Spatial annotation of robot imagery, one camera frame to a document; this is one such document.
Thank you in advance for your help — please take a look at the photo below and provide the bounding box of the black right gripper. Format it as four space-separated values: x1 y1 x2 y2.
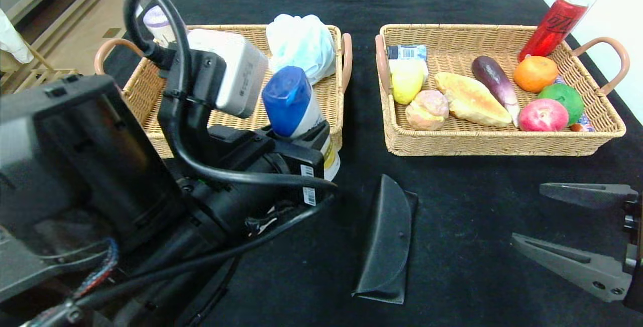
510 182 643 313

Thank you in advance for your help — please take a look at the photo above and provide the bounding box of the red peach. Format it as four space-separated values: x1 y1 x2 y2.
518 98 569 132

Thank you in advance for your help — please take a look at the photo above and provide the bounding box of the black curved plastic piece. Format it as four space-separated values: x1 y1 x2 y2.
352 174 418 305

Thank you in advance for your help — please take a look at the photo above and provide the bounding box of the yellow round fruit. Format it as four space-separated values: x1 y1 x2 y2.
391 60 425 105

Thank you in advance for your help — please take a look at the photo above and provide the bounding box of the white shampoo bottle blue cap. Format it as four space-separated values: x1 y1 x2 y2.
262 66 341 182

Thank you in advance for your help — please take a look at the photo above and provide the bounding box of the wicker basket holding food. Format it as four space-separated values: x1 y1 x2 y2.
374 24 630 157

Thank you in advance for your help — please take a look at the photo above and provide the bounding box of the wicker basket holding pink mug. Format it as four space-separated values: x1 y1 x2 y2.
95 25 353 158

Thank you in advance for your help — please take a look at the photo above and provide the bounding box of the colourful snack packet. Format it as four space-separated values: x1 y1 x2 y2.
553 77 594 133

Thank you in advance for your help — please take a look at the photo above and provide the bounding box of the black table cloth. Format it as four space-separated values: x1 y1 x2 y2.
100 0 643 327

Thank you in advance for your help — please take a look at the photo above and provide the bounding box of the green round fruit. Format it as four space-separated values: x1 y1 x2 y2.
538 83 584 122

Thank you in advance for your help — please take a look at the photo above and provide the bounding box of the orange fruit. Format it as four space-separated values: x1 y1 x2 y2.
513 56 559 93

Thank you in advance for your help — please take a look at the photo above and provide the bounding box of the golden bread loaf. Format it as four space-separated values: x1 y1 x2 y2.
434 72 512 128

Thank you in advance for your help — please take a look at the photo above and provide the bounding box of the purple eggplant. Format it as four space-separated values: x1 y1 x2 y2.
471 56 521 128

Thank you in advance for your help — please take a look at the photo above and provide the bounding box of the cream puff pastry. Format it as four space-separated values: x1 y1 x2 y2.
405 90 449 132

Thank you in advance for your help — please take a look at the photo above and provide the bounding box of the red soda can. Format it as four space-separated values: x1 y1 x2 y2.
517 0 589 62

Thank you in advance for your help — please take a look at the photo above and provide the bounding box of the small white juice carton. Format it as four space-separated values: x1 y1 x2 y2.
389 59 430 82

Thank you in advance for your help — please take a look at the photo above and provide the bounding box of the small blue labelled bottle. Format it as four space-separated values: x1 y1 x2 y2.
387 45 427 61

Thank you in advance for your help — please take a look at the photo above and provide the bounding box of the light blue bath pouf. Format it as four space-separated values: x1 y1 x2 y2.
266 14 336 85

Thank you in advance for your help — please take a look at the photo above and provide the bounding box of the white tube with purple cap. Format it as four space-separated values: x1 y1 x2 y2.
143 6 176 46

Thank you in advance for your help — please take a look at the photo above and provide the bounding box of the white hanging cloth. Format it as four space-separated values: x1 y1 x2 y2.
0 10 35 65

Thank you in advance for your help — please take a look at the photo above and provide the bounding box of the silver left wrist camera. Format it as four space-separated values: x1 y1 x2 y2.
187 29 269 119

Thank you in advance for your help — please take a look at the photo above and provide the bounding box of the black left camera cable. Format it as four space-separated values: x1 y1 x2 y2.
123 0 337 189

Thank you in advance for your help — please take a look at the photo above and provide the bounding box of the beige metal trolley frame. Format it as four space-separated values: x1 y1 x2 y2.
0 41 83 94

